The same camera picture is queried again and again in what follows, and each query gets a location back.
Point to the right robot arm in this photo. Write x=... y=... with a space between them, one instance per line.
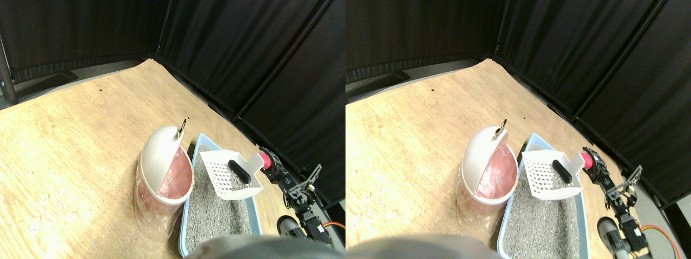
x=310 y=216
x=629 y=221

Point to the blue litter tray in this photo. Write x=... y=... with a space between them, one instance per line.
x=545 y=226
x=216 y=216

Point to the white bin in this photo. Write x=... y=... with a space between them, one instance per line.
x=159 y=156
x=483 y=156

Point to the grey metal pole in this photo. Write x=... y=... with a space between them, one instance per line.
x=7 y=75

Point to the black bracket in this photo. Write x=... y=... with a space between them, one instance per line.
x=307 y=181
x=629 y=182

